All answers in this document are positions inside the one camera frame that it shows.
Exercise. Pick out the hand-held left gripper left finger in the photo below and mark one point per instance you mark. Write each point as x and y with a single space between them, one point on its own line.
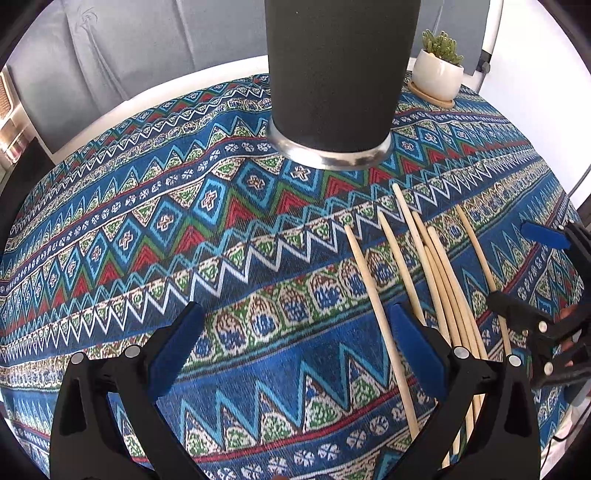
178 341

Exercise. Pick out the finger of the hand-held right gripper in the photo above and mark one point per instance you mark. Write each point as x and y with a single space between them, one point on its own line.
545 235
512 304

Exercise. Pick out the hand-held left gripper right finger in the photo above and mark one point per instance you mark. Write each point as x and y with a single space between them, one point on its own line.
415 350

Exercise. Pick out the bunch of wooden chopsticks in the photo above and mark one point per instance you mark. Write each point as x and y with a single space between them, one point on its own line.
443 277

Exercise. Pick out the black cylindrical utensil holder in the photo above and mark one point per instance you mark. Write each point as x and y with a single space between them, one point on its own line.
341 83

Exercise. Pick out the person's right hand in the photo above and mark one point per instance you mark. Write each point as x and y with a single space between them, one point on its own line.
577 314

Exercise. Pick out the blue patterned tablecloth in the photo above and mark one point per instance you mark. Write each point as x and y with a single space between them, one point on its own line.
184 258

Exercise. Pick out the round wooden coaster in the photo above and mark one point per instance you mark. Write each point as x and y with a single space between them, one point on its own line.
443 104

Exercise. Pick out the black backdrop clip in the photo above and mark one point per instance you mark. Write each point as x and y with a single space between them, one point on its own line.
484 60

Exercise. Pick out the white ceramic plant pot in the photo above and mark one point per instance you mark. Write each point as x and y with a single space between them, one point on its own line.
434 78

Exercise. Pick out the small green cactus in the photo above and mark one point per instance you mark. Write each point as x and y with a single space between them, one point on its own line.
441 46

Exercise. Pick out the white refrigerator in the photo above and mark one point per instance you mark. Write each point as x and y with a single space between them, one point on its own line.
495 23

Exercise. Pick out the black side counter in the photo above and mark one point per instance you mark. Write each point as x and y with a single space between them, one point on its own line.
32 161

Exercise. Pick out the pink glass jar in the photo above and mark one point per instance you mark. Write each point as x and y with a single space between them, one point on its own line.
11 138

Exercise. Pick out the grey cloth backdrop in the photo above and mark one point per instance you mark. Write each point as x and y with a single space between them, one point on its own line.
138 55

